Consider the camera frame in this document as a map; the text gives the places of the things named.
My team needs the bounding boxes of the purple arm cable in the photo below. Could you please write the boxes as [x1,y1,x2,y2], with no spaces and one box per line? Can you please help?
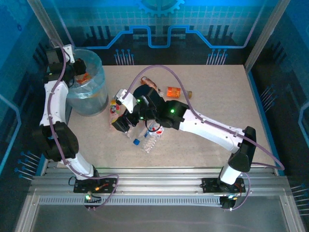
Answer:
[125,64,285,211]
[47,38,120,211]

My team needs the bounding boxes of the black controller module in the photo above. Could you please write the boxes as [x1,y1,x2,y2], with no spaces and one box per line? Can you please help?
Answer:
[221,194,239,210]

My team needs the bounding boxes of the blue plastic bin liner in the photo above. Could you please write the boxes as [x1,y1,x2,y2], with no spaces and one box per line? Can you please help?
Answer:
[70,49,106,97]

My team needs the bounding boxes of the clear bottle blue cap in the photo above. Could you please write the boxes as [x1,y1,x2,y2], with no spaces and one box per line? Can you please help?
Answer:
[132,131,162,155]

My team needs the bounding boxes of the pink peach tea bottle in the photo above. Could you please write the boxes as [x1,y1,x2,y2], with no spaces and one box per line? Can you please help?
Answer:
[108,99,125,131]

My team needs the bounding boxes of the grey metal panel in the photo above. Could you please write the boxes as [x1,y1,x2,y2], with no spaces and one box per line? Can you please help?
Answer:
[14,194,306,232]

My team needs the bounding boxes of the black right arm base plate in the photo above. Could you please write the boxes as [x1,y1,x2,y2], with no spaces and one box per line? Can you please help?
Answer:
[201,177,246,194]

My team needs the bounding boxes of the grey slotted cable duct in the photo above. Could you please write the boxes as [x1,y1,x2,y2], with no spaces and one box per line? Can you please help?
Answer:
[38,195,224,206]

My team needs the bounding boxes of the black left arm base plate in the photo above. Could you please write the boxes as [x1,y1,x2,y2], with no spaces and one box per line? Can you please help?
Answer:
[73,177,117,194]

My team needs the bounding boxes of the aluminium extrusion rail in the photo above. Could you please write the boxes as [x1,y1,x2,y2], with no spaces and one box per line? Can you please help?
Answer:
[28,166,293,197]

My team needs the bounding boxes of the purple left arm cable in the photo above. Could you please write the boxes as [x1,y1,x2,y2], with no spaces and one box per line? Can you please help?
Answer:
[47,38,120,211]

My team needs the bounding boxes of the orange label juice bottle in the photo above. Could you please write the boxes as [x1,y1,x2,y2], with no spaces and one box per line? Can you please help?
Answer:
[166,86,193,100]

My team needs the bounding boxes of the translucent plastic bin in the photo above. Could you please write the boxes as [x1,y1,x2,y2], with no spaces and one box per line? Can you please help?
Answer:
[66,49,109,117]

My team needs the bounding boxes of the aluminium frame post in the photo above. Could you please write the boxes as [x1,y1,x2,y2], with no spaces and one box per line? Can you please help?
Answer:
[243,0,291,73]
[26,0,75,53]

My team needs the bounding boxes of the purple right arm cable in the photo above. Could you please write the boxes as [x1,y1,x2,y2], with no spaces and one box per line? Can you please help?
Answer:
[125,64,285,211]

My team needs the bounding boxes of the brown label plastic bottle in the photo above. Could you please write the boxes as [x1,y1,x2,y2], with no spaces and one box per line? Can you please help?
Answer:
[140,76,160,93]

